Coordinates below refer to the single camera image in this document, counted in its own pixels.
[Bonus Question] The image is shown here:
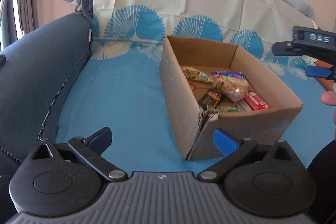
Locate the red snack sachet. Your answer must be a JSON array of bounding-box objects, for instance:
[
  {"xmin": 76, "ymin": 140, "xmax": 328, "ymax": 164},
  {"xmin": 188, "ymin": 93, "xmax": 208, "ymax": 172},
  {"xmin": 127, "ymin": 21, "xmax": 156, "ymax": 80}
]
[{"xmin": 244, "ymin": 90, "xmax": 270, "ymax": 111}]

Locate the black biscuit packet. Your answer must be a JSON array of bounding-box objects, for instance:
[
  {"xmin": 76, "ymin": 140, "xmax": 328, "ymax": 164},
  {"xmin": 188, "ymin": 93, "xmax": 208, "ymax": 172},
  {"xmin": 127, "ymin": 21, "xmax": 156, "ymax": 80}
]
[{"xmin": 198, "ymin": 90, "xmax": 222, "ymax": 114}]

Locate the brown cookie packet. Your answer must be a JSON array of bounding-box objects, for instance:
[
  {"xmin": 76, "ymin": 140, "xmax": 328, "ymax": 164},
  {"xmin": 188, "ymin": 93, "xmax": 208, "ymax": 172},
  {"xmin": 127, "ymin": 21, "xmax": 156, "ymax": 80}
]
[{"xmin": 212, "ymin": 75, "xmax": 249, "ymax": 102}]

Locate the purple snack packet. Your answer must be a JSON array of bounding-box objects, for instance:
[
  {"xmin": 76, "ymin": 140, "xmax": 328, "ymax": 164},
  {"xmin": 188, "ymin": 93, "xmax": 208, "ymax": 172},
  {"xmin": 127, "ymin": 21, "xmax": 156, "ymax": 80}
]
[{"xmin": 211, "ymin": 71, "xmax": 247, "ymax": 80}]

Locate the yellow candy wrapper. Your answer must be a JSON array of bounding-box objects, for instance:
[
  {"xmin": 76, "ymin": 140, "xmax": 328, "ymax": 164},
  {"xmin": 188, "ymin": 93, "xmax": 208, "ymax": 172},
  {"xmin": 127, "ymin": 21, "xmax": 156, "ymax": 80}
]
[{"xmin": 181, "ymin": 67, "xmax": 213, "ymax": 84}]

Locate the white rice cracker packet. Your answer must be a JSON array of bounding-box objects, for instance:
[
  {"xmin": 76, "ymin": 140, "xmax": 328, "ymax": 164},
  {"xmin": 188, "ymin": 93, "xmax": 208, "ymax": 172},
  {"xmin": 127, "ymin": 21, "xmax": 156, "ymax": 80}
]
[{"xmin": 219, "ymin": 100, "xmax": 252, "ymax": 113}]

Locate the silver stick sachet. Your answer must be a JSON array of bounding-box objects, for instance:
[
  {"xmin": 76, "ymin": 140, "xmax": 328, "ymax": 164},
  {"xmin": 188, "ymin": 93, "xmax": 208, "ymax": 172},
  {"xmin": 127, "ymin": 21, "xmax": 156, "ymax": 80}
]
[{"xmin": 198, "ymin": 107, "xmax": 219, "ymax": 132}]

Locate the person's right hand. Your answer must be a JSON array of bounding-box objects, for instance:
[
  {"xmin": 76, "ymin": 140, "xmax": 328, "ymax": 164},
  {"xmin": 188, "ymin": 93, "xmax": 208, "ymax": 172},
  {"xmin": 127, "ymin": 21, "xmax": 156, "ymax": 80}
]
[{"xmin": 320, "ymin": 91, "xmax": 336, "ymax": 106}]

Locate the orange cushion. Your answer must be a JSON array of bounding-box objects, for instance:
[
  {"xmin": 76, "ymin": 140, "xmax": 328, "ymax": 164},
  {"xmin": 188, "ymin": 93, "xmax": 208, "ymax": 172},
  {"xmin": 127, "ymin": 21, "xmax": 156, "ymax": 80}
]
[{"xmin": 315, "ymin": 60, "xmax": 334, "ymax": 91}]

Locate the blue fan-pattern sofa cover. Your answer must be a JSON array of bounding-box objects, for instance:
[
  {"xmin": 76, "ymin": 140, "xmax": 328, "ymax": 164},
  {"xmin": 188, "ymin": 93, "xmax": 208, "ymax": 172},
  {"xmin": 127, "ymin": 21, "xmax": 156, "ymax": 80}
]
[{"xmin": 56, "ymin": 0, "xmax": 334, "ymax": 173}]

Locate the open cardboard box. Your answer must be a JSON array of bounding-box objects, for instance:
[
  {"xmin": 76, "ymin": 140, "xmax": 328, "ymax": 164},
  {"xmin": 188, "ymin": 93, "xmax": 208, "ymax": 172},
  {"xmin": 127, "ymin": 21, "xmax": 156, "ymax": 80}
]
[{"xmin": 159, "ymin": 36, "xmax": 303, "ymax": 160}]

